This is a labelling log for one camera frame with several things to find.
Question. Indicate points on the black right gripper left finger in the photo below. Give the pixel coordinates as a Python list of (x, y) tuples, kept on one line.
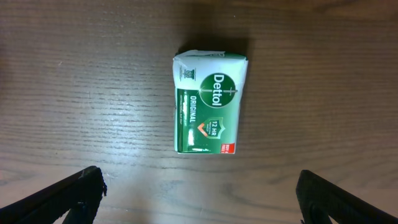
[(77, 197)]

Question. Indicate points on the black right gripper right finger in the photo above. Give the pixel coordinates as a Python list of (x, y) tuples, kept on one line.
[(322, 202)]

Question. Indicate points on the green Dettol soap bar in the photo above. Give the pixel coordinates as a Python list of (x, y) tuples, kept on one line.
[(208, 90)]

